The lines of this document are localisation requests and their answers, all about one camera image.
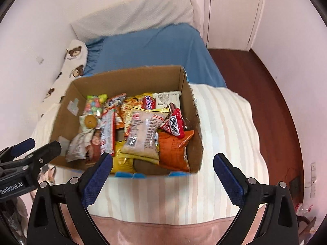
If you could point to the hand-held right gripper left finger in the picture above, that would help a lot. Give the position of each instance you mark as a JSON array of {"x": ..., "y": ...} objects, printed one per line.
[{"x": 97, "y": 181}]

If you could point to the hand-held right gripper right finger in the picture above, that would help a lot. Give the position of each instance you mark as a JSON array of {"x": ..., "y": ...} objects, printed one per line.
[{"x": 228, "y": 181}]

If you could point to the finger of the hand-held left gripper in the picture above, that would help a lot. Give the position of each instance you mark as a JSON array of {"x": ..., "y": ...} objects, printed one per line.
[
  {"x": 46, "y": 153},
  {"x": 23, "y": 145}
]

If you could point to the yellow snack packet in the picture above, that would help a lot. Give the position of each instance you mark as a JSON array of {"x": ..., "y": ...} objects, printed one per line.
[{"x": 122, "y": 162}]

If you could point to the brown pastry snack packet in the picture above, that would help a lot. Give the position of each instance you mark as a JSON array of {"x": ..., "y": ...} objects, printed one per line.
[{"x": 94, "y": 145}]

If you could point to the cardboard box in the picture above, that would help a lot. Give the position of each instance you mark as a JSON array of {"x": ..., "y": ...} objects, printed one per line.
[{"x": 127, "y": 79}]

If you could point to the crumpled silver white packet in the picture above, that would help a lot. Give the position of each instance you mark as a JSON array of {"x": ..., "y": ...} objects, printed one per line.
[{"x": 76, "y": 148}]

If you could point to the long red white bar packet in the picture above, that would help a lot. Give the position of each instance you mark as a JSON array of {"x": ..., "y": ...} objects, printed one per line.
[{"x": 107, "y": 132}]

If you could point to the white packet with orange ball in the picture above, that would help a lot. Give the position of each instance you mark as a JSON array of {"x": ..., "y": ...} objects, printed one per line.
[{"x": 90, "y": 121}]

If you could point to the striped cat print blanket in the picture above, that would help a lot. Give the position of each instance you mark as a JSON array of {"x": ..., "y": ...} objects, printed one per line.
[{"x": 224, "y": 122}]

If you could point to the clear pink snack packet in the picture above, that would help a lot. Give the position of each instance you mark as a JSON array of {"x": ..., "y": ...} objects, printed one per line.
[{"x": 143, "y": 135}]

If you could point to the orange snack packet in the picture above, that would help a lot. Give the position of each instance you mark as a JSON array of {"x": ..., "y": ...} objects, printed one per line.
[{"x": 171, "y": 150}]

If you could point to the pastel candy ball packet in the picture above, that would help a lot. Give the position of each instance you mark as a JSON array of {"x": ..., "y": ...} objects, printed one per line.
[{"x": 94, "y": 106}]

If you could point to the red barcode snack packet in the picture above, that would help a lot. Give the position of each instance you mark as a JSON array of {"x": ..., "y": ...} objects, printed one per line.
[{"x": 175, "y": 125}]

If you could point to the red white panda snack packet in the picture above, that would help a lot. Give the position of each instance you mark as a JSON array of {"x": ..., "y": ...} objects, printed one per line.
[{"x": 115, "y": 100}]

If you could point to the pink blanket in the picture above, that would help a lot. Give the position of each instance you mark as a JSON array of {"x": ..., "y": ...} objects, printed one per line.
[{"x": 163, "y": 234}]

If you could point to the clear plastic bag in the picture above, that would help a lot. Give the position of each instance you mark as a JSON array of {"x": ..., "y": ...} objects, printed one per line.
[{"x": 305, "y": 219}]

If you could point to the yellow red noodle packet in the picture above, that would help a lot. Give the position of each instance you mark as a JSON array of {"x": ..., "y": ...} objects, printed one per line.
[{"x": 132, "y": 103}]

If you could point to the bear print bolster pillow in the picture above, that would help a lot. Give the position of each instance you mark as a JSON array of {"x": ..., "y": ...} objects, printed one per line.
[{"x": 74, "y": 56}]

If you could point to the white brown wafer packet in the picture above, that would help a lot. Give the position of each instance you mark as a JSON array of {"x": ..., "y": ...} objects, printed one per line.
[{"x": 166, "y": 100}]

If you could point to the blue bed sheet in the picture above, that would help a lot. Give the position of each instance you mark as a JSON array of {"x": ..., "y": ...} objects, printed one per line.
[{"x": 153, "y": 48}]

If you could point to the grey white pillow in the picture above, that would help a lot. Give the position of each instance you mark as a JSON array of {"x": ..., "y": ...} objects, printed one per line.
[{"x": 132, "y": 15}]

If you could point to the white door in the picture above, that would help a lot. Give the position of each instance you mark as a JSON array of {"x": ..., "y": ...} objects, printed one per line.
[{"x": 232, "y": 17}]

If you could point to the black wall box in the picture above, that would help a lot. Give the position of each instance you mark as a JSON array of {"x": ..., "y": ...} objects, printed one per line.
[{"x": 295, "y": 187}]

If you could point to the white wall switch plate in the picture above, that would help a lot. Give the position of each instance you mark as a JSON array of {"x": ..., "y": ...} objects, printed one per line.
[{"x": 313, "y": 181}]

